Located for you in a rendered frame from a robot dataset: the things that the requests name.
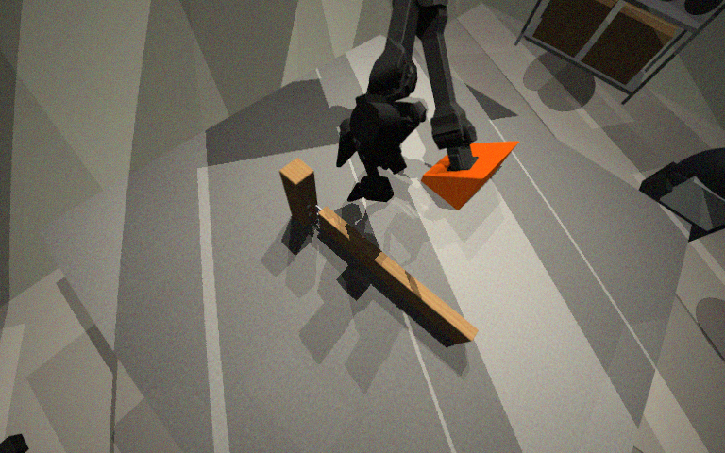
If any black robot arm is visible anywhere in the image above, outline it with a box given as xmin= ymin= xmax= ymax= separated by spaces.
xmin=349 ymin=0 xmax=479 ymax=171

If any wooden post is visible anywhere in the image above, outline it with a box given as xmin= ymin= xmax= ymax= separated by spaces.
xmin=279 ymin=158 xmax=318 ymax=227

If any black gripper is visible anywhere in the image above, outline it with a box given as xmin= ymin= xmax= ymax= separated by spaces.
xmin=336 ymin=118 xmax=400 ymax=202

